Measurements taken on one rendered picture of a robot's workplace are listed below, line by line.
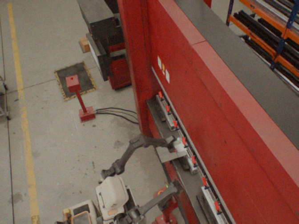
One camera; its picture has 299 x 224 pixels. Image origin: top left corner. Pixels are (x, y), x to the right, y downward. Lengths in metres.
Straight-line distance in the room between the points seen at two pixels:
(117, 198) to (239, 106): 1.17
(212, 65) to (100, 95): 3.35
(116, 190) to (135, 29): 1.44
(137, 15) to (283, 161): 1.79
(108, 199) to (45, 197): 1.87
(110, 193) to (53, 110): 2.83
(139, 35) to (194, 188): 1.54
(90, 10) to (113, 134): 1.95
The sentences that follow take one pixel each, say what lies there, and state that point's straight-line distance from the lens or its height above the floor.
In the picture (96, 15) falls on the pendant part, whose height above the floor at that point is 1.95.
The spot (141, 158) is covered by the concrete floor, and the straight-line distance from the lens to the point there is 3.72.
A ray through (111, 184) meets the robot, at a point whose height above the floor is 1.39.
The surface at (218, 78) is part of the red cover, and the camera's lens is 1.36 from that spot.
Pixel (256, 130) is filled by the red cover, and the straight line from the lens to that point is 1.19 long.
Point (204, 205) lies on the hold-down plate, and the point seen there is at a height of 0.91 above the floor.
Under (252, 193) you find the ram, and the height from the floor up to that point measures 1.88.
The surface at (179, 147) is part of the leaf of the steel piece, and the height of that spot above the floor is 1.00.
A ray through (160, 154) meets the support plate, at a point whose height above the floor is 1.00.
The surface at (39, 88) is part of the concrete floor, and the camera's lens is 5.14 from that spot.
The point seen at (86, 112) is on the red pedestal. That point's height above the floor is 0.13.
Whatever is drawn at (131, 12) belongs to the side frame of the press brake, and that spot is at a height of 2.04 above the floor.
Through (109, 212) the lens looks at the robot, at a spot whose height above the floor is 1.24.
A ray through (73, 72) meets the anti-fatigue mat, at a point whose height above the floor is 0.01.
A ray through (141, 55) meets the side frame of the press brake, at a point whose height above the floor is 1.56.
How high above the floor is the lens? 3.22
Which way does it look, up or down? 50 degrees down
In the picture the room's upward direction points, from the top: 6 degrees counter-clockwise
